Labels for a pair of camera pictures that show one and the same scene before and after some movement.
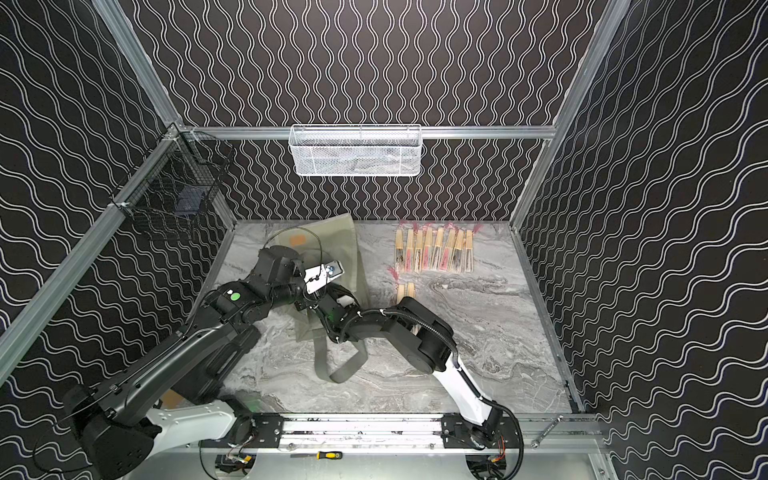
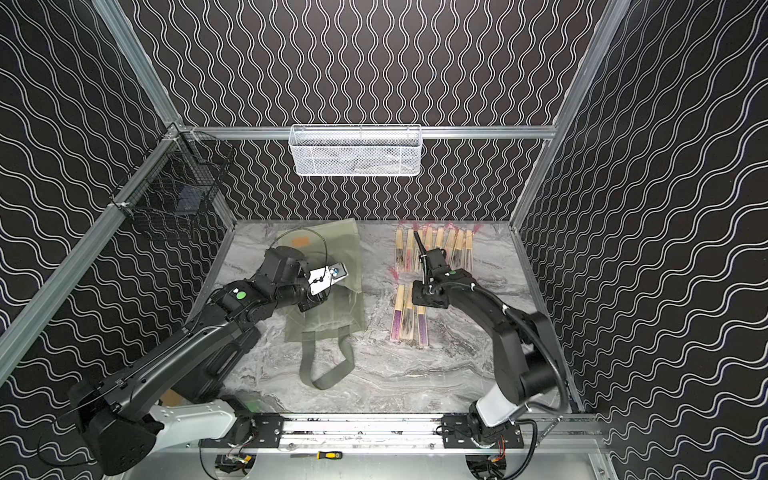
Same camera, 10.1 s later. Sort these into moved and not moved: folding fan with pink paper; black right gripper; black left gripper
Moved: black right gripper
Not moved: black left gripper; folding fan with pink paper
